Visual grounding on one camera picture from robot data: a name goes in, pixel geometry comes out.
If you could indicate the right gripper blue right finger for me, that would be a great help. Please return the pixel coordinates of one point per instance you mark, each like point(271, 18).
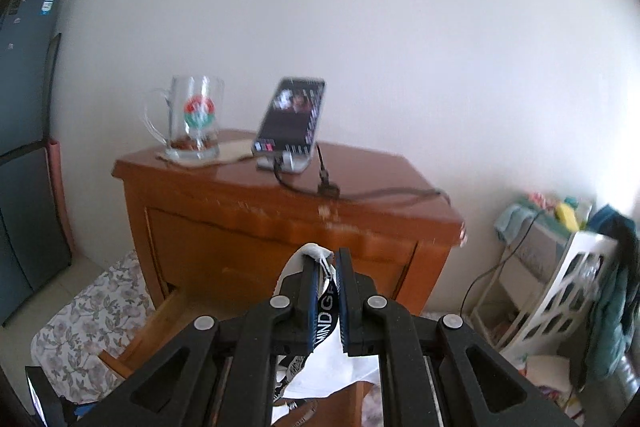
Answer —
point(434, 373)

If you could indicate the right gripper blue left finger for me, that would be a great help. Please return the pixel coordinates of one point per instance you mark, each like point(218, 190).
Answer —
point(218, 373)

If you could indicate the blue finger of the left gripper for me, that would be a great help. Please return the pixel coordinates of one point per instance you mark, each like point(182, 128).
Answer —
point(51, 409)

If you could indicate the white garment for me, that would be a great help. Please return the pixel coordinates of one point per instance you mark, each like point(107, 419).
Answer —
point(319, 376)

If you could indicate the floral bed sheet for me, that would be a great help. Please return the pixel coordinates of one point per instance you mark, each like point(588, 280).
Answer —
point(104, 316)

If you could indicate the colourful toy pile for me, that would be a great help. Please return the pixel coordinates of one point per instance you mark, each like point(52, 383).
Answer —
point(551, 375)

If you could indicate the white dollhouse shelf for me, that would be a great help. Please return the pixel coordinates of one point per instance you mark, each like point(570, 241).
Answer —
point(543, 286)

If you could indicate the wooden nightstand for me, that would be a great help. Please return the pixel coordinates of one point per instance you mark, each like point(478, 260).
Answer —
point(236, 195)

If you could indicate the teal hanging garment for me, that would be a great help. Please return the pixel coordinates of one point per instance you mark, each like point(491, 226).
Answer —
point(611, 321)

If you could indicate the pink foam mat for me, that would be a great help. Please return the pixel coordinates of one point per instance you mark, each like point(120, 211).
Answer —
point(55, 170)

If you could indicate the smartphone on nightstand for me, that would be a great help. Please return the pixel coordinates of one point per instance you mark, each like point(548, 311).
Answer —
point(292, 117)

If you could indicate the glass mug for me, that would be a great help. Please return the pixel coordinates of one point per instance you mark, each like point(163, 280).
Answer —
point(193, 103)

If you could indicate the dark blue cabinet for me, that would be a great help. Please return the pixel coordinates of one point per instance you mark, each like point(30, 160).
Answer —
point(33, 245)

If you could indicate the phone stand with cable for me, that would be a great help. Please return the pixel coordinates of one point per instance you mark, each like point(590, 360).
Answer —
point(280, 163)

